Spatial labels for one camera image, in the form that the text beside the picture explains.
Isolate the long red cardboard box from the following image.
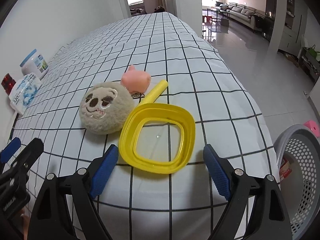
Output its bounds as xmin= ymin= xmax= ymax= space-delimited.
xmin=279 ymin=157 xmax=292 ymax=181

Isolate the beige plush sloth toy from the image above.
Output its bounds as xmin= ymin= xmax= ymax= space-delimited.
xmin=79 ymin=82 xmax=135 ymax=135

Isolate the person's left hand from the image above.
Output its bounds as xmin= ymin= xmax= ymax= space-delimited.
xmin=20 ymin=209 xmax=30 ymax=240

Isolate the blue white tissue pack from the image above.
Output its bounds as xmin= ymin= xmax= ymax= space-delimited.
xmin=9 ymin=73 xmax=42 ymax=115

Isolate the grey perforated laundry basket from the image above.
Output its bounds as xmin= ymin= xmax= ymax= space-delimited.
xmin=274 ymin=124 xmax=319 ymax=239

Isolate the white checkered tablecloth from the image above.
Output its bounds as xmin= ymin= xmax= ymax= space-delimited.
xmin=13 ymin=12 xmax=277 ymax=239

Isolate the white jar blue lid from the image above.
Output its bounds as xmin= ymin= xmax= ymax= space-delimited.
xmin=20 ymin=49 xmax=48 ymax=80

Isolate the pink plastic stool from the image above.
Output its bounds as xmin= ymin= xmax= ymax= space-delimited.
xmin=304 ymin=120 xmax=320 ymax=138

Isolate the pink rubber pig toy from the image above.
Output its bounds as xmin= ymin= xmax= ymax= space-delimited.
xmin=120 ymin=65 xmax=151 ymax=94

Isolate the yellow foam dart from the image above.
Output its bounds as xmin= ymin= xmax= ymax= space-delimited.
xmin=139 ymin=80 xmax=168 ymax=105

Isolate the low shoe rack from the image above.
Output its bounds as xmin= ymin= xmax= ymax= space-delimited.
xmin=298 ymin=47 xmax=319 ymax=83

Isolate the green shopping bag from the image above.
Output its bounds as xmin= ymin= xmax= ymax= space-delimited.
xmin=309 ymin=44 xmax=320 ymax=61

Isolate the grey sectional sofa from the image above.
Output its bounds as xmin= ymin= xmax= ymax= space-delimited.
xmin=215 ymin=2 xmax=265 ymax=31

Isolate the red stool far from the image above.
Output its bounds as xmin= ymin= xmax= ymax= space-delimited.
xmin=202 ymin=15 xmax=213 ymax=24

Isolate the dark coffee table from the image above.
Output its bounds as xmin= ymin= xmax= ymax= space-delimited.
xmin=206 ymin=8 xmax=230 ymax=22

